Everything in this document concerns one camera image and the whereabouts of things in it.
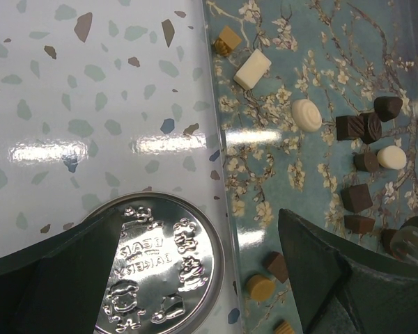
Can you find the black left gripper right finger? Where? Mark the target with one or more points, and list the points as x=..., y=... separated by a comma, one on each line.
x=341, y=287

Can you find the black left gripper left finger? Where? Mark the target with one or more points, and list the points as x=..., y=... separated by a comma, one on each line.
x=57, y=285

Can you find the metal serving tongs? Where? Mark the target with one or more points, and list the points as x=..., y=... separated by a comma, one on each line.
x=404, y=244

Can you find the dark rectangular chocolate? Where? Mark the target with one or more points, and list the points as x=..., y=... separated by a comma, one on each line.
x=359, y=224

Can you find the brown cube chocolate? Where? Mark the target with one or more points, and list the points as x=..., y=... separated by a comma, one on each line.
x=278, y=266

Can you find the small caramel ridged chocolate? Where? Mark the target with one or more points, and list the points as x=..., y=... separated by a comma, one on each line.
x=284, y=328

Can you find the caramel round chocolate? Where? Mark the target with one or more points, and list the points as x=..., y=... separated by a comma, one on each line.
x=260, y=288

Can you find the dark cube chocolate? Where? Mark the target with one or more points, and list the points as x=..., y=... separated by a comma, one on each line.
x=356, y=198

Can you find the dark round flat chocolate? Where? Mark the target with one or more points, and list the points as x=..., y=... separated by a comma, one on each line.
x=367, y=162

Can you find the white oval chocolate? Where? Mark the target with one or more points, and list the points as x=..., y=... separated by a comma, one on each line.
x=392, y=157

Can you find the dark ridged square chocolate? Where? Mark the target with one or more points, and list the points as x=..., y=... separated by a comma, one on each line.
x=349, y=127

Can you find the dark leaf oval chocolate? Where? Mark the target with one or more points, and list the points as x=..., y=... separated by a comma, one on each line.
x=372, y=127

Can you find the white round swirl chocolate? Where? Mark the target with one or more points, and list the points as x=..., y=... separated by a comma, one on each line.
x=306, y=115

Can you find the dark domed chocolate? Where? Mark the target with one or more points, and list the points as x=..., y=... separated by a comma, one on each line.
x=387, y=108

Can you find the white rectangular chocolate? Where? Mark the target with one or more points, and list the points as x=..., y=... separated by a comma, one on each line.
x=252, y=70

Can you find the caramel square chocolate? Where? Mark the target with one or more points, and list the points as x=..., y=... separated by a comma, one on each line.
x=227, y=41

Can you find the silver embossed tin lid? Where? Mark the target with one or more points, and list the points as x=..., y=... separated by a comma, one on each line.
x=168, y=269

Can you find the floral blue serving tray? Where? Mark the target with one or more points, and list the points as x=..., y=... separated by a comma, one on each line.
x=341, y=55

